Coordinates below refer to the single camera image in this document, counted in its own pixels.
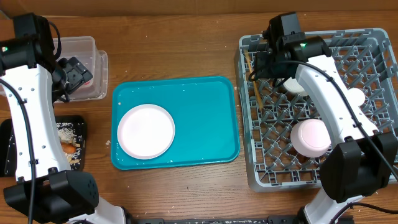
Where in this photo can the orange carrot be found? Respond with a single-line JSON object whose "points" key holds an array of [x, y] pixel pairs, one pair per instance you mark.
{"points": [[68, 148]]}

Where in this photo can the black rectangular tray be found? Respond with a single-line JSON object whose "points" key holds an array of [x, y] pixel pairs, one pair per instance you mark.
{"points": [[70, 118]]}

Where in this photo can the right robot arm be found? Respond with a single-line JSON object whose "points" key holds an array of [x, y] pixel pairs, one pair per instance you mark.
{"points": [[362, 159]]}

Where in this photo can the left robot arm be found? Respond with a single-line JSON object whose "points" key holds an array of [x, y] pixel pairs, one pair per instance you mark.
{"points": [[34, 76]]}

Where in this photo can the grey dishwasher rack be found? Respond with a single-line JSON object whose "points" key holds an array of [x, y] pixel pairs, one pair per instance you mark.
{"points": [[364, 59]]}

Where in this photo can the rice and peanut scraps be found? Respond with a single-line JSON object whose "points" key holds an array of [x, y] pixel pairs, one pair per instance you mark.
{"points": [[68, 132]]}

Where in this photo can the white saucer plate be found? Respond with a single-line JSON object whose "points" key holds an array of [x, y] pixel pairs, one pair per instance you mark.
{"points": [[292, 86]]}

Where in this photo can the small white bowl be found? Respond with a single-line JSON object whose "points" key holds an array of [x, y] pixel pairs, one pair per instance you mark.
{"points": [[310, 138]]}

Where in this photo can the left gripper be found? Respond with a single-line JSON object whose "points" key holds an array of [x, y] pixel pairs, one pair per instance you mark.
{"points": [[78, 73]]}

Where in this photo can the small white cup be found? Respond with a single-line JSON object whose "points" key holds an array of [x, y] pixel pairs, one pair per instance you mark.
{"points": [[356, 96]]}

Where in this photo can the clear plastic bin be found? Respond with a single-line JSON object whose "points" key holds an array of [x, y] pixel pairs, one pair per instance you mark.
{"points": [[96, 61]]}

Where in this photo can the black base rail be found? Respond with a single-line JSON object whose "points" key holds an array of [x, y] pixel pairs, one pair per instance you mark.
{"points": [[276, 219]]}

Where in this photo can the large white plate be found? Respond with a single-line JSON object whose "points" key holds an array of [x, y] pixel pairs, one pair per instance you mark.
{"points": [[146, 131]]}

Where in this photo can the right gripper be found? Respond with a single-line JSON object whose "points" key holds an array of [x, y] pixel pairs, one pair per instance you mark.
{"points": [[265, 72]]}

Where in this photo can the teal serving tray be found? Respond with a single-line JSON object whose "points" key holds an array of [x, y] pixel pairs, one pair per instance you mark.
{"points": [[204, 114]]}

